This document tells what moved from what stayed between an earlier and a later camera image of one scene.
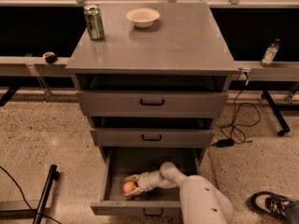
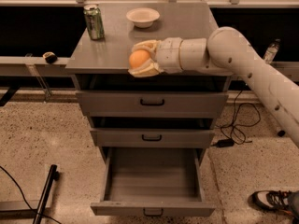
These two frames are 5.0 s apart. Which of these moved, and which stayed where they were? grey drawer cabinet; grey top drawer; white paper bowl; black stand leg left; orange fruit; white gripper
Moved: white gripper; orange fruit
Stayed: white paper bowl; black stand leg left; grey top drawer; grey drawer cabinet
